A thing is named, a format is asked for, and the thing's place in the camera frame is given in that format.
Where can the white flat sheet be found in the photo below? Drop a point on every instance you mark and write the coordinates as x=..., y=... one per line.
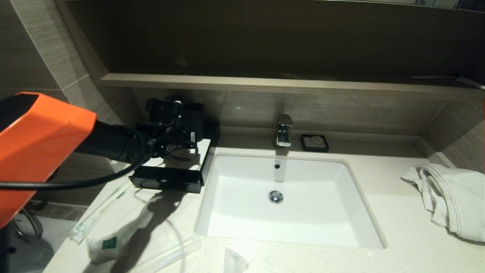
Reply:
x=201, y=151

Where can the wall mirror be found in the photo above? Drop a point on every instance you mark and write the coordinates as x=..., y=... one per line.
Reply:
x=435, y=3

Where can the dark brown cup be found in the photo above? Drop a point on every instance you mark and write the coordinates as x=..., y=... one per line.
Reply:
x=195, y=117

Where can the wooden wall shelf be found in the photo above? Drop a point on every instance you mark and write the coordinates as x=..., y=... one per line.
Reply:
x=265, y=85

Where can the white ceramic sink basin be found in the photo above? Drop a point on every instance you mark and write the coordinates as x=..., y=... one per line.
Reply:
x=322, y=212

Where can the sachet with green label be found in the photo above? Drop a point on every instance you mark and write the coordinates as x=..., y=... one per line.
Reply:
x=108, y=244

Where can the chrome faucet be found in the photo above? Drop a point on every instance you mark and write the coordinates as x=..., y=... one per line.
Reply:
x=283, y=132

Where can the white towel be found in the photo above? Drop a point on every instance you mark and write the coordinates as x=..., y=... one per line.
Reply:
x=458, y=197

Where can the long clear plastic packet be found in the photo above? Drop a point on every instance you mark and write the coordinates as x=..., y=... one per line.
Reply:
x=170, y=254

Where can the round white soap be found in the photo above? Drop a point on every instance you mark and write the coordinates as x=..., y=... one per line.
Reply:
x=315, y=141

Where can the black amenity drawer box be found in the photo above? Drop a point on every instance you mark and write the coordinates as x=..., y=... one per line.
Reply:
x=212, y=131

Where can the chrome drain stopper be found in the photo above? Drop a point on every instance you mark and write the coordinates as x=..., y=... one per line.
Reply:
x=276, y=196

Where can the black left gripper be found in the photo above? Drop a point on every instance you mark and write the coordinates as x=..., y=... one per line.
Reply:
x=174, y=138

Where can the toothbrush packet with green print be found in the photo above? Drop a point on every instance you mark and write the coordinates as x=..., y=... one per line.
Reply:
x=94, y=218

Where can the black soap dish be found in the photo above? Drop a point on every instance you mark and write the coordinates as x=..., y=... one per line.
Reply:
x=303, y=146

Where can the black box drawer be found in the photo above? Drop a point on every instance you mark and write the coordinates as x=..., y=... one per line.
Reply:
x=166, y=184

